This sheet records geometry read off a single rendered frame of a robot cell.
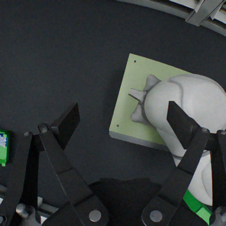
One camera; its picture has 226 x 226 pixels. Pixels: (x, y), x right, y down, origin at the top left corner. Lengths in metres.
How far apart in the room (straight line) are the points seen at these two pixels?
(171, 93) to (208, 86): 0.07
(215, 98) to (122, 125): 0.32
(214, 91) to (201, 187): 0.24
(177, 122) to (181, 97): 0.10
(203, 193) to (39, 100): 0.81
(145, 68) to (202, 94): 0.30
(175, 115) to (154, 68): 0.37
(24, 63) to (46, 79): 0.19
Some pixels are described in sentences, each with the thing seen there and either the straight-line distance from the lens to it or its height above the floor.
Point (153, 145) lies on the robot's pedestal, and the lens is 0.54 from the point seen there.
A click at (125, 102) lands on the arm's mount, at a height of 0.21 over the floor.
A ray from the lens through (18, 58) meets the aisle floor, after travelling 0.95.
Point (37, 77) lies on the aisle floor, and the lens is 0.84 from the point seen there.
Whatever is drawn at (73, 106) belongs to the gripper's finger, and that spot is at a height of 0.52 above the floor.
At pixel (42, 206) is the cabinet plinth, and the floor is 0.03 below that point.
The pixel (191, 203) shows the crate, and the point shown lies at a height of 0.15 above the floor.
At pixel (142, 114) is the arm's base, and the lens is 0.47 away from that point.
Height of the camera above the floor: 0.70
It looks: 87 degrees down
